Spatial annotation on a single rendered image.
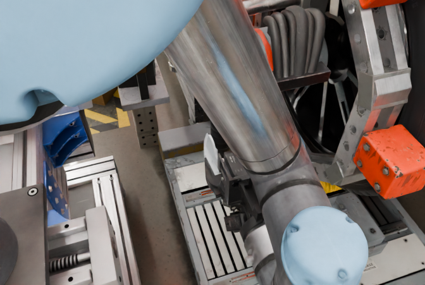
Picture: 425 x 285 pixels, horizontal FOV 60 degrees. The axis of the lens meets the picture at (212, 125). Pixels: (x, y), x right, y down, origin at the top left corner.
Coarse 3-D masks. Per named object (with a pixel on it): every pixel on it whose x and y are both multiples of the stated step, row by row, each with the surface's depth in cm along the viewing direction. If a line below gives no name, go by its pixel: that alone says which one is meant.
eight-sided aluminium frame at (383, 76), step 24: (360, 24) 54; (384, 24) 55; (360, 48) 55; (384, 48) 57; (360, 72) 56; (384, 72) 54; (408, 72) 55; (360, 96) 57; (384, 96) 55; (360, 120) 59; (384, 120) 60; (336, 168) 69
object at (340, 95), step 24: (336, 0) 76; (336, 24) 84; (336, 48) 86; (408, 48) 58; (336, 72) 87; (288, 96) 104; (312, 96) 105; (336, 96) 105; (312, 120) 100; (336, 120) 100; (336, 144) 91
